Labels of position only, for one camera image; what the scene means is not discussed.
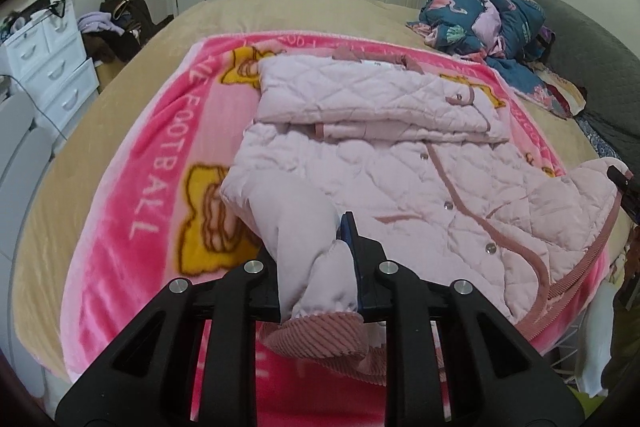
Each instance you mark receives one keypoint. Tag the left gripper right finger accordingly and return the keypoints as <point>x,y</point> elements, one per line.
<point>452,359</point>

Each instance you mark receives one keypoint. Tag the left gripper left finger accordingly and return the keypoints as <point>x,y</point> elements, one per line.
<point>188,358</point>

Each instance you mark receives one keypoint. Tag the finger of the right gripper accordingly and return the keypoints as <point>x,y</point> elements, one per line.
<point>623,182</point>

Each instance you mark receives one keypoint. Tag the pink quilted jacket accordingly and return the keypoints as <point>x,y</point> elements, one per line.
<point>429,169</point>

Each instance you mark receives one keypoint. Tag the purple clothes pile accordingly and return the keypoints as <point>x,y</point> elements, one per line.
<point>98,22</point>

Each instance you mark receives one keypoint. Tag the grey padded headboard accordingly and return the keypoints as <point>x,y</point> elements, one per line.
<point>592,58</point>

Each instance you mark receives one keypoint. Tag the pink cartoon bear blanket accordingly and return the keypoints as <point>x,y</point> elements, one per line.
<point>158,215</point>

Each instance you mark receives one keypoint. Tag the blue floral duvet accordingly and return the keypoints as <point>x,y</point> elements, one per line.
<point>509,36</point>

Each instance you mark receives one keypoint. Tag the grey folding table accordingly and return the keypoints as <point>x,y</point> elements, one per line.
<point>25,154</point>

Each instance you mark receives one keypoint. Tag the white plastic drawer unit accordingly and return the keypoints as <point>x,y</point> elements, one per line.
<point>47,59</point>

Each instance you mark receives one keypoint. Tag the dark bag on floor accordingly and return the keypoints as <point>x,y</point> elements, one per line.
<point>134,17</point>

